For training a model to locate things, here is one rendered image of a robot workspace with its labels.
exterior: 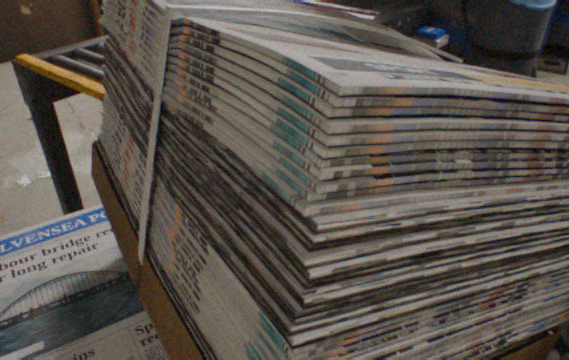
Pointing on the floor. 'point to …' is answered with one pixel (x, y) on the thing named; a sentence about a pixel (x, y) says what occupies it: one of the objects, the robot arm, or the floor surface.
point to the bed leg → (57, 157)
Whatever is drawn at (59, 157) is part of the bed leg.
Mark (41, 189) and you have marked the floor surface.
